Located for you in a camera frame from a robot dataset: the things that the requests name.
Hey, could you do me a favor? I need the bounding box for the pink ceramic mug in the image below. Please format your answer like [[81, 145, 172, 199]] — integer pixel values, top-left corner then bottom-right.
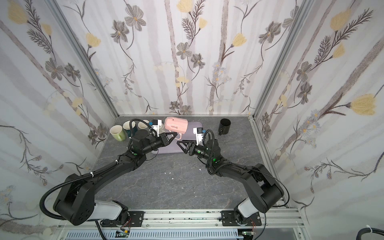
[[164, 117, 188, 140]]

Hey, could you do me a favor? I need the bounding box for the grey ceramic mug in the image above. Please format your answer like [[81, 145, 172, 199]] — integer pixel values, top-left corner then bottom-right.
[[138, 120, 150, 131]]

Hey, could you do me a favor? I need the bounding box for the dark green ceramic mug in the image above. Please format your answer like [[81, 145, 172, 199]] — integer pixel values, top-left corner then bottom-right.
[[123, 121, 138, 138]]

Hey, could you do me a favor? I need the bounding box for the black ceramic mug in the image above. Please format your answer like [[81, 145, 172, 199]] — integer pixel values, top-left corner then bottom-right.
[[218, 119, 231, 136]]

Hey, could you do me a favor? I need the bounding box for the light green ceramic mug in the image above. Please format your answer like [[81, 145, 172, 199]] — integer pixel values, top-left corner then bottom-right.
[[110, 125, 126, 142]]

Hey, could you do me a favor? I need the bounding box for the white ceramic mug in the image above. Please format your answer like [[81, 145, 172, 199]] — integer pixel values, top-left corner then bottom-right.
[[158, 125, 165, 134]]

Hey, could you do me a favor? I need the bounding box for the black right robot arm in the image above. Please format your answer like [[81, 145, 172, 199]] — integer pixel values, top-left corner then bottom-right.
[[177, 140, 284, 225]]

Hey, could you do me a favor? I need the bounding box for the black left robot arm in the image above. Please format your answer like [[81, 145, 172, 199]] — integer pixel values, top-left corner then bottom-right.
[[53, 130, 178, 226]]

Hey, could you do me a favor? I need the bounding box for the lilac plastic tray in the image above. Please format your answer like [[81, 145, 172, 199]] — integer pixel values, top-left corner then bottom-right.
[[152, 122, 203, 154]]

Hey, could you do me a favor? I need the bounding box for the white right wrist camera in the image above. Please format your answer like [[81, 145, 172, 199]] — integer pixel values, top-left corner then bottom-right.
[[193, 127, 205, 145]]

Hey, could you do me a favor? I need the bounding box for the black corrugated right cable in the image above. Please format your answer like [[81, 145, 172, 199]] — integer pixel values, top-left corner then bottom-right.
[[202, 128, 216, 160]]

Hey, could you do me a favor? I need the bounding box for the black corrugated cable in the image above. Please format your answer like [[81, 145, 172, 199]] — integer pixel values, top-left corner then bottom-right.
[[202, 128, 216, 160], [38, 118, 158, 221]]

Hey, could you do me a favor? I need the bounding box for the black corrugated left cable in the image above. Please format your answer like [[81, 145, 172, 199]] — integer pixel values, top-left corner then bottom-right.
[[38, 118, 158, 221]]

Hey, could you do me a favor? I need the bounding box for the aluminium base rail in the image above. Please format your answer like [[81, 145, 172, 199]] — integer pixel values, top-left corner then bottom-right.
[[53, 208, 310, 240]]

